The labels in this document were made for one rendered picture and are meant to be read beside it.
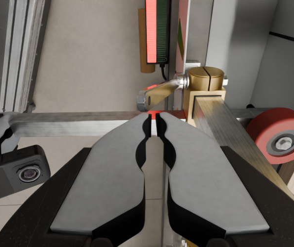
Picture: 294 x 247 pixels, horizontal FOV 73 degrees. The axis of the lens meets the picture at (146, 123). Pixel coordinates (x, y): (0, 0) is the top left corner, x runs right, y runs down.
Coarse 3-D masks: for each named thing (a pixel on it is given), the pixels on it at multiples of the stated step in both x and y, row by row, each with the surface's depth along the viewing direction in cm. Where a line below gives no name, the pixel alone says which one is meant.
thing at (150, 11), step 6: (150, 0) 36; (150, 6) 36; (150, 12) 37; (150, 18) 37; (150, 24) 38; (150, 30) 38; (150, 36) 39; (150, 42) 40; (150, 48) 40; (150, 54) 41; (150, 60) 42
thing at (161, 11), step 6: (162, 0) 36; (162, 6) 36; (162, 12) 37; (162, 18) 37; (162, 24) 38; (162, 30) 38; (162, 36) 39; (162, 42) 40; (162, 48) 40; (162, 54) 41; (162, 60) 42
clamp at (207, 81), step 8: (192, 72) 28; (200, 72) 28; (208, 72) 28; (216, 72) 28; (192, 80) 27; (200, 80) 27; (208, 80) 26; (216, 80) 26; (224, 80) 28; (192, 88) 28; (200, 88) 27; (208, 88) 28; (216, 88) 27; (184, 96) 32; (192, 96) 28; (200, 96) 27; (224, 96) 27; (184, 104) 32; (192, 104) 28; (184, 112) 32; (192, 112) 29; (192, 120) 30
